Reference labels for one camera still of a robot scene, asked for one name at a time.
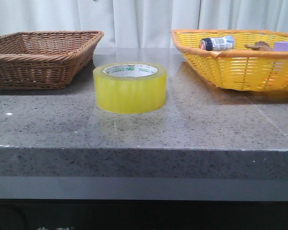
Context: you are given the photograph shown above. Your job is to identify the yellow tape roll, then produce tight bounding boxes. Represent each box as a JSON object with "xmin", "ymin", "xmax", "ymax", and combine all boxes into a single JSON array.
[{"xmin": 93, "ymin": 62, "xmax": 167, "ymax": 114}]

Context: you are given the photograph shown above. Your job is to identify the white curtain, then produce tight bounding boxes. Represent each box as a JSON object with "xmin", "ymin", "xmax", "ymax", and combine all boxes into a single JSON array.
[{"xmin": 0, "ymin": 0, "xmax": 288, "ymax": 48}]

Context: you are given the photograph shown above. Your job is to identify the yellow wicker basket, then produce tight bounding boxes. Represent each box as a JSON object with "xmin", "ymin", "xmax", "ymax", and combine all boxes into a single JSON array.
[{"xmin": 171, "ymin": 29, "xmax": 288, "ymax": 92}]

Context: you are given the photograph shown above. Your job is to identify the blue-labelled jar with black lid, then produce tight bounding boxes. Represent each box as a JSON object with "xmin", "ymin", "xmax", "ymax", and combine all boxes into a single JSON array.
[{"xmin": 199, "ymin": 35, "xmax": 234, "ymax": 51}]

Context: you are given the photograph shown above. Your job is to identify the brown wicker basket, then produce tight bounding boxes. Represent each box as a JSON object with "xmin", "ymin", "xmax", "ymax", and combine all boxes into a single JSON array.
[{"xmin": 0, "ymin": 31, "xmax": 104, "ymax": 90}]

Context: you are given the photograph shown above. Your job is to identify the brown toy lion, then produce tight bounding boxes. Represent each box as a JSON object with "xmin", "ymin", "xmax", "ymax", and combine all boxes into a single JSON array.
[{"xmin": 244, "ymin": 41, "xmax": 273, "ymax": 51}]

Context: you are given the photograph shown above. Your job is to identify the purple block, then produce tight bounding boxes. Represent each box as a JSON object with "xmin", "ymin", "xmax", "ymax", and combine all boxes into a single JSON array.
[{"xmin": 273, "ymin": 41, "xmax": 288, "ymax": 52}]

